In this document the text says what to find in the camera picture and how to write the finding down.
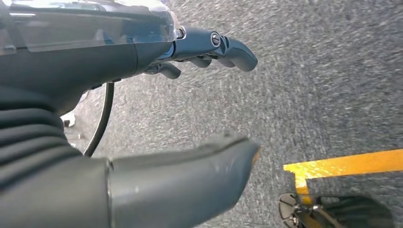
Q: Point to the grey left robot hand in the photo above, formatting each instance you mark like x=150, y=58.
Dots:
x=94, y=63

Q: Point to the black left robot foot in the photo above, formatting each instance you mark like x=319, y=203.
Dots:
x=355, y=214

